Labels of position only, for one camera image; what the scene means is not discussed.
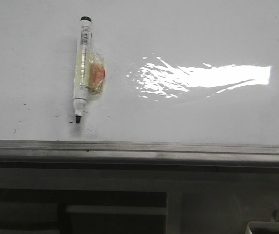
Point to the white marker with tape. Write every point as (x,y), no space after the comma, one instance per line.
(89,70)

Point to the white whiteboard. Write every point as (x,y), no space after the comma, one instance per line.
(195,71)

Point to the white shelf bar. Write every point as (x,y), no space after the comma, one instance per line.
(120,210)

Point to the white bin corner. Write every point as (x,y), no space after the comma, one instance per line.
(262,227)

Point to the aluminium whiteboard frame rail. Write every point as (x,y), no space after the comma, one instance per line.
(140,156)

